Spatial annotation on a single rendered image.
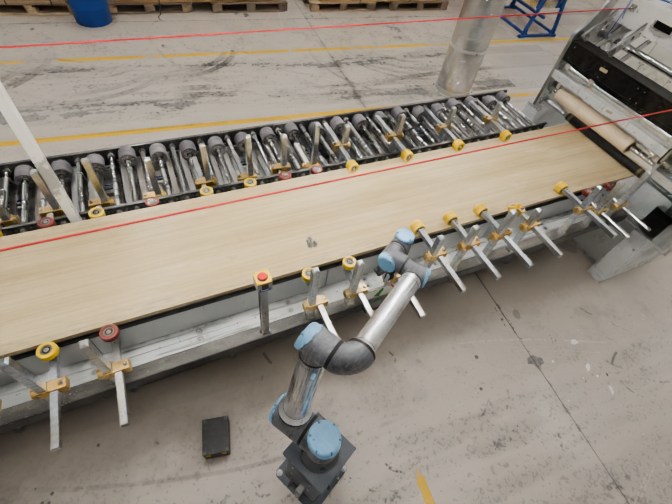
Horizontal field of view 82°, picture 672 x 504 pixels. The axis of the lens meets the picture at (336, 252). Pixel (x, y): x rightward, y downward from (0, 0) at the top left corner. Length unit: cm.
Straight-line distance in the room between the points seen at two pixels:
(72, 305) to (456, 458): 239
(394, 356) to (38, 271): 224
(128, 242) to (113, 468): 132
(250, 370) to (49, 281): 131
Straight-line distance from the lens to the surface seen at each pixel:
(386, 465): 276
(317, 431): 183
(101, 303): 220
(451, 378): 306
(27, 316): 231
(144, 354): 232
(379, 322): 145
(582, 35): 416
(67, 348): 229
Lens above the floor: 265
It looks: 52 degrees down
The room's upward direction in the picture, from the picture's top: 11 degrees clockwise
